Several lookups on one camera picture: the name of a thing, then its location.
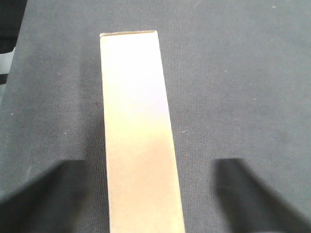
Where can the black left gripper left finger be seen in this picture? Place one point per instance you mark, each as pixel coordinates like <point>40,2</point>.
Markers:
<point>60,200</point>

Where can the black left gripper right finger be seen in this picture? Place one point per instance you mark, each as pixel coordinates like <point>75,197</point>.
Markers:
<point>249,205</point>

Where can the dark grey fabric table mat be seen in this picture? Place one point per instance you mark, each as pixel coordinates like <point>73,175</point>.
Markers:
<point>238,81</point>

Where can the brown cardboard package box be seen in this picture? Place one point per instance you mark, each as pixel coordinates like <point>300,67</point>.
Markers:
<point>142,178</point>

